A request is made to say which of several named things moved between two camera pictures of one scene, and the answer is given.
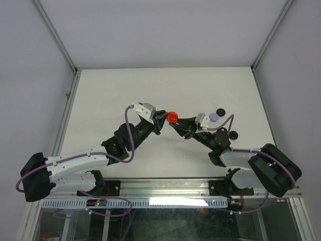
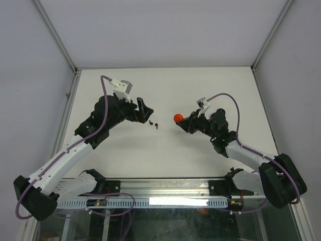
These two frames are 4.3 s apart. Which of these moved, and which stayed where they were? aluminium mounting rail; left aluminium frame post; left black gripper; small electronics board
Moved: left black gripper
Stayed: aluminium mounting rail; left aluminium frame post; small electronics board
